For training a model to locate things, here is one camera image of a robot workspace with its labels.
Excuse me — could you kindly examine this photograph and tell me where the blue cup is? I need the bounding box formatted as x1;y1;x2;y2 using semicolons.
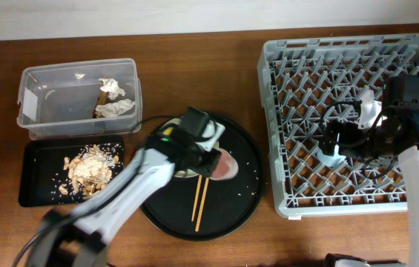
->
316;145;346;167

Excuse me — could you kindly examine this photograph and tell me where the pink cup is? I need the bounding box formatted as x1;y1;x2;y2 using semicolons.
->
210;148;239;181

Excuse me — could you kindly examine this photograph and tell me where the white napkin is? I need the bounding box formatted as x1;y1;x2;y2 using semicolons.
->
99;78;125;100
94;99;136;118

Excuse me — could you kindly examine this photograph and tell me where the food scraps pile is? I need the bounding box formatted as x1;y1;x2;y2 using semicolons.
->
56;143;124;200

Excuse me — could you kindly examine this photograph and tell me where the yellow bowl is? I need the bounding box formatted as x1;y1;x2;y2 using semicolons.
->
162;126;174;136

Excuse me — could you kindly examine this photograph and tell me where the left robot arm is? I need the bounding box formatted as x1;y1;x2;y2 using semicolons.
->
13;131;221;267

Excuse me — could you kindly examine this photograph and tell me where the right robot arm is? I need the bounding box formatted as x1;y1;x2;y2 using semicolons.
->
319;106;419;266

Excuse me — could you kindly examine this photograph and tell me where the grey dishwasher rack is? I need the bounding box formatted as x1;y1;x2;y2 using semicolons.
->
257;33;419;220

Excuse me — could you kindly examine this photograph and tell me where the clear plastic waste bin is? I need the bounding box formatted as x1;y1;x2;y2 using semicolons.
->
16;58;142;139

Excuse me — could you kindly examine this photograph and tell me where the grey round plate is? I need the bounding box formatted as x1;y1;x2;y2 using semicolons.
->
160;118;225;178

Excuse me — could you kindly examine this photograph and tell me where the left wooden chopstick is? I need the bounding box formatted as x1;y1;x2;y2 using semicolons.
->
191;175;202;222

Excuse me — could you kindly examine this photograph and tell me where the wooden chopstick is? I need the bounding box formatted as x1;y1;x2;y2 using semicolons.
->
195;177;209;232
191;175;202;222

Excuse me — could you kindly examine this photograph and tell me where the right wooden chopstick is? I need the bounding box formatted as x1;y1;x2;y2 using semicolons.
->
195;177;209;232

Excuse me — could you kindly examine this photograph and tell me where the round black serving tray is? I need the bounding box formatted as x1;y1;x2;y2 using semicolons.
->
141;114;265;241

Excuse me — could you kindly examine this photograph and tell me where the gold foil wrapper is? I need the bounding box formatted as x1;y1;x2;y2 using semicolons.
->
93;77;110;119

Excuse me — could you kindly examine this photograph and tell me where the black rectangular tray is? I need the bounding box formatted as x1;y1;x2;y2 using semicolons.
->
18;135;125;207

